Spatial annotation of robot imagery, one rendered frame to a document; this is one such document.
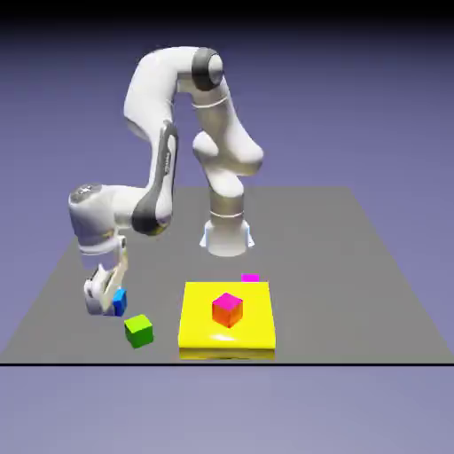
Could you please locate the small blue cube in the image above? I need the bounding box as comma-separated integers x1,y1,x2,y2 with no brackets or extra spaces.
112,288,128,317

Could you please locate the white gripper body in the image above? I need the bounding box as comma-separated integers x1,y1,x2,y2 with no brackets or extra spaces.
83,247,129,307

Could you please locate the large yellow box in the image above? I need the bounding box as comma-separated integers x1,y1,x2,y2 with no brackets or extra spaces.
177,280,277,362

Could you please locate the small green cube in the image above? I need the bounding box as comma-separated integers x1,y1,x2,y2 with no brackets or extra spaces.
123,313,155,349

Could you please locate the small red and magenta cube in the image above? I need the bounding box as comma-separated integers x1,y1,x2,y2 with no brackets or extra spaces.
211,292,245,329

